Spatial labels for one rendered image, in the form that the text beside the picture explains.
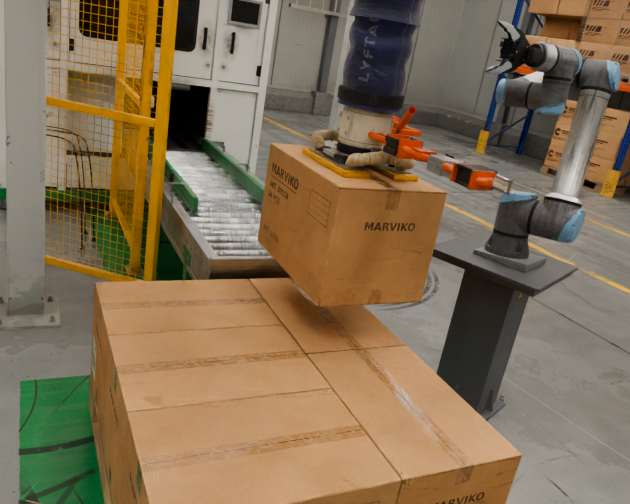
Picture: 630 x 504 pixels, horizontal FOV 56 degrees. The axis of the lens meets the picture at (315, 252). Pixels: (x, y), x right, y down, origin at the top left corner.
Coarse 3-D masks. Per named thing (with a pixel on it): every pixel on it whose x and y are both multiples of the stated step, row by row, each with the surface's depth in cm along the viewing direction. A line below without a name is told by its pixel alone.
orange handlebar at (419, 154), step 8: (392, 128) 214; (408, 128) 225; (368, 136) 198; (376, 136) 193; (416, 136) 219; (408, 152) 177; (416, 152) 174; (424, 152) 173; (432, 152) 174; (416, 160) 173; (424, 160) 170; (448, 168) 160; (480, 184) 151; (488, 184) 151
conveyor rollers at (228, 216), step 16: (176, 160) 416; (192, 160) 422; (208, 160) 435; (192, 176) 381; (208, 176) 392; (224, 176) 397; (176, 192) 342; (208, 192) 358; (224, 192) 362; (240, 192) 367; (208, 208) 324; (224, 208) 329; (240, 208) 333; (256, 208) 345; (208, 224) 299; (224, 224) 303; (240, 224) 307; (256, 224) 311; (208, 240) 281; (224, 240) 284; (240, 240) 288; (256, 240) 292
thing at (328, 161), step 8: (304, 152) 216; (312, 152) 211; (320, 152) 211; (320, 160) 204; (328, 160) 202; (336, 160) 202; (344, 160) 198; (336, 168) 194; (344, 168) 192; (360, 168) 196; (344, 176) 190; (352, 176) 191; (360, 176) 192; (368, 176) 193
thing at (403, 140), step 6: (390, 138) 182; (396, 138) 187; (402, 138) 188; (408, 138) 189; (390, 144) 184; (396, 144) 180; (402, 144) 180; (408, 144) 180; (414, 144) 181; (420, 144) 182; (384, 150) 185; (390, 150) 182; (396, 150) 181; (396, 156) 181; (402, 156) 181; (408, 156) 182
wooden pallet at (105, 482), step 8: (96, 408) 214; (96, 416) 213; (96, 424) 224; (96, 432) 220; (96, 440) 216; (96, 448) 213; (104, 456) 193; (104, 464) 206; (104, 472) 202; (104, 480) 199; (104, 488) 196; (104, 496) 193
